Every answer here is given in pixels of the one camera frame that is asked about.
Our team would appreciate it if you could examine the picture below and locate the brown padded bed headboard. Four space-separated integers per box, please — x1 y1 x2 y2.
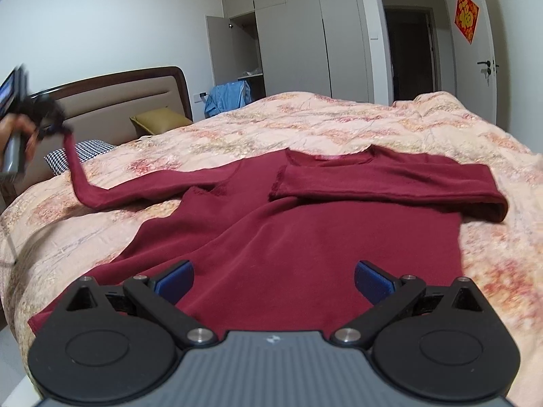
25 66 194 179

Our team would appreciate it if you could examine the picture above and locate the white room door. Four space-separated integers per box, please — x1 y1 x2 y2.
441 0 500 127

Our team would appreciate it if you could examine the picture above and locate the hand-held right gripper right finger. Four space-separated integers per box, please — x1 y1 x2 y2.
332 260 485 347

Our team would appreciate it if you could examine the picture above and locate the person's left hand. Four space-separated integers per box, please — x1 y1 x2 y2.
0 114 40 158

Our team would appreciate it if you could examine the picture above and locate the red diamond wall decoration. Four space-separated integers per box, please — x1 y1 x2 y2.
454 0 480 45

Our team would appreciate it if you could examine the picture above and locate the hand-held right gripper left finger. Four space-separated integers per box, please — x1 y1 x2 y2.
63 260 218 347

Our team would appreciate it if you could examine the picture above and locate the floral peach bed blanket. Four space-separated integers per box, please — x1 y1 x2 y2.
0 91 543 407

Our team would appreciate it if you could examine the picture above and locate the dark red knit sweater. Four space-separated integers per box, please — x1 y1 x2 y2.
27 129 509 336

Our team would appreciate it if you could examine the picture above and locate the olive yellow pillow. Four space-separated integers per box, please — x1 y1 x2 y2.
129 108 194 140

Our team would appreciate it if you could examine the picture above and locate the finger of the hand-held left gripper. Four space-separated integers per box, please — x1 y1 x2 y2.
31 121 74 141

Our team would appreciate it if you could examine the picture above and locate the grey built-in wardrobe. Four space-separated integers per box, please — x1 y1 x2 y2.
206 0 375 105

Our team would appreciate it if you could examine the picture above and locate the blue hanging garment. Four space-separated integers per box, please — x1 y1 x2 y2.
204 80 255 118

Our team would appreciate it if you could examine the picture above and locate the houndstooth black white pillow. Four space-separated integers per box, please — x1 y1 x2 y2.
44 139 118 177

